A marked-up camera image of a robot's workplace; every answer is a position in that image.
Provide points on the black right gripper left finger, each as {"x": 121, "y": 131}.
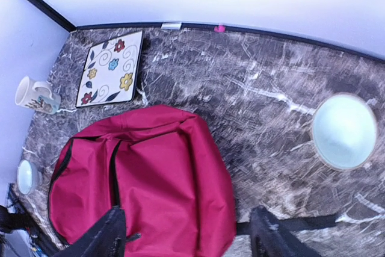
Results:
{"x": 107, "y": 237}

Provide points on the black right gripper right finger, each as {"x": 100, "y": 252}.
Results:
{"x": 269, "y": 238}

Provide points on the red student backpack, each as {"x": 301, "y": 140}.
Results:
{"x": 162, "y": 167}

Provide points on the green bowl front left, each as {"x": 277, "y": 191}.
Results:
{"x": 29, "y": 177}

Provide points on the green bowl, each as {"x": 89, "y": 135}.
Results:
{"x": 29, "y": 177}
{"x": 344, "y": 131}

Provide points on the green bowl back right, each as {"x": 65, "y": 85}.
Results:
{"x": 344, "y": 131}

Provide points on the cream floral mug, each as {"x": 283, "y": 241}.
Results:
{"x": 37, "y": 95}

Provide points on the floral ceramic trivet tile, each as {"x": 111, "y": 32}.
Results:
{"x": 110, "y": 72}

